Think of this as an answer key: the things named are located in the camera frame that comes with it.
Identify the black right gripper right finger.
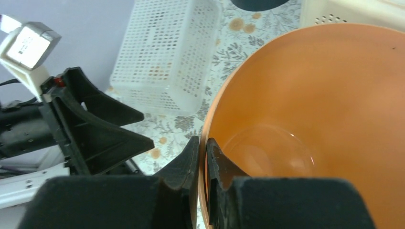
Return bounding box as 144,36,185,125
206,138,375,229

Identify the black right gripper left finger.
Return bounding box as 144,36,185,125
19,136,199,229

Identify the white perforated basket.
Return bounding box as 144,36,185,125
110,0,222,116

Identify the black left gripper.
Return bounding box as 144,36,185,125
0,67,154,175

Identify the dark blue cylindrical bin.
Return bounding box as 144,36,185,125
231,0,288,12

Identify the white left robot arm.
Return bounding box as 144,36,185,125
0,67,154,208

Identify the cream perforated plastic basket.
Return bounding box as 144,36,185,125
299,0,405,32

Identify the floral patterned table mat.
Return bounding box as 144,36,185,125
107,0,301,175

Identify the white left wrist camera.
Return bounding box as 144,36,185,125
0,14,62,102

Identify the orange bucket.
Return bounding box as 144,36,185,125
199,23,405,229

